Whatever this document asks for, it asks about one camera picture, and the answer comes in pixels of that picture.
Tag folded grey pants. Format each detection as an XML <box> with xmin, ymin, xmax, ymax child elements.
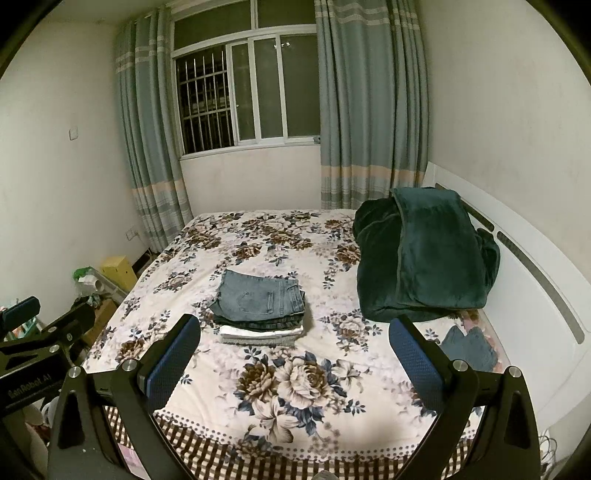
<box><xmin>222</xmin><ymin>334</ymin><xmax>298</xmax><ymax>347</ymax></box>

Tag blue pants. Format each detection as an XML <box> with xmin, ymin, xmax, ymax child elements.
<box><xmin>438</xmin><ymin>325</ymin><xmax>499</xmax><ymax>374</ymax></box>

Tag folded light blue jeans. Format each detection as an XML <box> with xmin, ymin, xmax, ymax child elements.
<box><xmin>209</xmin><ymin>270</ymin><xmax>306</xmax><ymax>324</ymax></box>

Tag green plastic bag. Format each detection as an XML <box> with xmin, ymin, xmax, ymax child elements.
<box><xmin>71</xmin><ymin>267</ymin><xmax>100</xmax><ymax>296</ymax></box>

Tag yellow box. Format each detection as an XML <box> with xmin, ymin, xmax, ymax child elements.
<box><xmin>100</xmin><ymin>255</ymin><xmax>138</xmax><ymax>292</ymax></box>

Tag bed with floral sheet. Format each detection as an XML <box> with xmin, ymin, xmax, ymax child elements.
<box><xmin>83</xmin><ymin>210</ymin><xmax>509</xmax><ymax>480</ymax></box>

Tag grey-green striped curtain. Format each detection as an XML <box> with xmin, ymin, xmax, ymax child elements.
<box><xmin>314</xmin><ymin>0</ymin><xmax>430</xmax><ymax>210</ymax></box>
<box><xmin>115</xmin><ymin>7</ymin><xmax>194</xmax><ymax>254</ymax></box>

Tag white headboard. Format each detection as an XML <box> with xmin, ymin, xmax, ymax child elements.
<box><xmin>422</xmin><ymin>161</ymin><xmax>591</xmax><ymax>416</ymax></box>

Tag folded white pants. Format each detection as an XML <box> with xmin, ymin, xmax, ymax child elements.
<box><xmin>219</xmin><ymin>324</ymin><xmax>304</xmax><ymax>339</ymax></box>

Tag folded dark jeans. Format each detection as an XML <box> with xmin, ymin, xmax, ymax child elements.
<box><xmin>213</xmin><ymin>313</ymin><xmax>305</xmax><ymax>331</ymax></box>

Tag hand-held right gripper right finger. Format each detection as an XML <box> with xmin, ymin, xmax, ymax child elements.
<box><xmin>389</xmin><ymin>315</ymin><xmax>542</xmax><ymax>480</ymax></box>

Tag dark green blanket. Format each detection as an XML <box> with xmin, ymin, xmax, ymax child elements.
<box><xmin>353</xmin><ymin>186</ymin><xmax>502</xmax><ymax>323</ymax></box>

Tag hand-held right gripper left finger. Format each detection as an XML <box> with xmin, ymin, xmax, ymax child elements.
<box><xmin>46</xmin><ymin>314</ymin><xmax>201</xmax><ymax>480</ymax></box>

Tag cardboard box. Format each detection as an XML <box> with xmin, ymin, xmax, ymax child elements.
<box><xmin>85</xmin><ymin>300</ymin><xmax>119</xmax><ymax>344</ymax></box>

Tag window with metal bars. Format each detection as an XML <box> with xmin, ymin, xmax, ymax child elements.
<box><xmin>171</xmin><ymin>0</ymin><xmax>321</xmax><ymax>160</ymax></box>

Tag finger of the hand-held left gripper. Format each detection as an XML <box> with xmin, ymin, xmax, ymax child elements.
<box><xmin>0</xmin><ymin>296</ymin><xmax>41</xmax><ymax>334</ymax></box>
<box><xmin>0</xmin><ymin>302</ymin><xmax>96</xmax><ymax>366</ymax></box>

